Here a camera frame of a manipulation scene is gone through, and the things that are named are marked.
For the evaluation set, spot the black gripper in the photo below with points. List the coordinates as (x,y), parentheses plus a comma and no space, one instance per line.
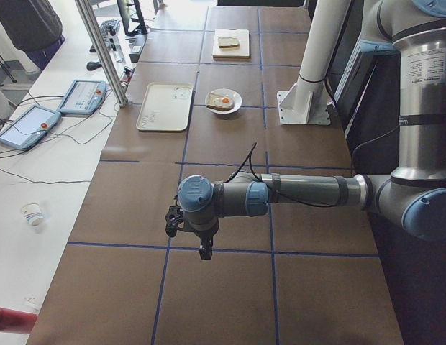
(204,236)

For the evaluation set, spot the egg toast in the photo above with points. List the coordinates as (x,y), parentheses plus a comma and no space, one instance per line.
(219,102)

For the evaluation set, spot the white round plate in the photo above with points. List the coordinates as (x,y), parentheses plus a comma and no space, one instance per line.
(235,96)

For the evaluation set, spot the bread slice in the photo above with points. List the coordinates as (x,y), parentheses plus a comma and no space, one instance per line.
(228,42)

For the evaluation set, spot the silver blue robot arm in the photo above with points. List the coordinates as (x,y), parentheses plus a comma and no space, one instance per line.
(412,196)

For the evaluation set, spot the cream plastic tray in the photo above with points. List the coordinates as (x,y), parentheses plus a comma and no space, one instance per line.
(166,107)

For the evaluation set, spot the paper cup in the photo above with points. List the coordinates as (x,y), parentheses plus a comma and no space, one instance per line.
(33,214)

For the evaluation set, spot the far teach pendant tablet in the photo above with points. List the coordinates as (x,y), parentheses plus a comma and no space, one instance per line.
(83,98)

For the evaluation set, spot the teach pendant tablet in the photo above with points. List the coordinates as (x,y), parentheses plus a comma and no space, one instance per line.
(83,98)
(29,128)

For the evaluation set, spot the wooden cutting board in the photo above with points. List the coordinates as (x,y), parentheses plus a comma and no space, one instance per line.
(241,52)

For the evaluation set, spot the red cylinder object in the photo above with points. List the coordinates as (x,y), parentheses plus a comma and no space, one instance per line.
(16,321)

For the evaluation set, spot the near teach pendant tablet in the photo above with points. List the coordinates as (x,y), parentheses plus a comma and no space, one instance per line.
(29,128)

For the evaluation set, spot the black computer mouse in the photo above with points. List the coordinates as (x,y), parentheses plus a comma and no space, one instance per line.
(93,65)

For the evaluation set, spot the black monitor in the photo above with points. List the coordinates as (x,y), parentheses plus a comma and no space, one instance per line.
(132,19)

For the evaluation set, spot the black keyboard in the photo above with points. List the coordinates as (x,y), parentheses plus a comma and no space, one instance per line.
(106,27)

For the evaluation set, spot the person in dark clothes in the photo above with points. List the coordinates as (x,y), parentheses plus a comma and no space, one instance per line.
(34,27)

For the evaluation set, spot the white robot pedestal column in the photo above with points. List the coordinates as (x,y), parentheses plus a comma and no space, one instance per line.
(306,101)

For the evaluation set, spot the aluminium frame post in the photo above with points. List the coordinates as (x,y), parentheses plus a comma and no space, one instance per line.
(92,27)

